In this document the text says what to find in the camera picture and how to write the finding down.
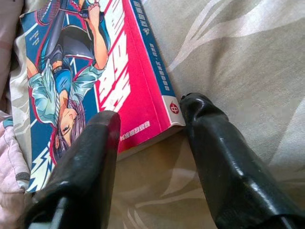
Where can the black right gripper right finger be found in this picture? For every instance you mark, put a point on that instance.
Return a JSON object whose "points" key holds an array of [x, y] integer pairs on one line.
{"points": [[228, 176]]}

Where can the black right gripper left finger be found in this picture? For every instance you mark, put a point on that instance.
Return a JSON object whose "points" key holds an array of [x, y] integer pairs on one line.
{"points": [[81, 186]]}

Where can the pink cartoon print blanket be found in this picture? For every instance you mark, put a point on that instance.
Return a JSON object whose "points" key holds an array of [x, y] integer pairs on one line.
{"points": [[9, 167]]}

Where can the colourful manga comic book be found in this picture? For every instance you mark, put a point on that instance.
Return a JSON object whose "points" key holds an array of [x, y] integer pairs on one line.
{"points": [[107, 71]]}

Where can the grey floral bed sheet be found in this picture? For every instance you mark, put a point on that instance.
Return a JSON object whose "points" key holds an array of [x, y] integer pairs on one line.
{"points": [[238, 71]]}

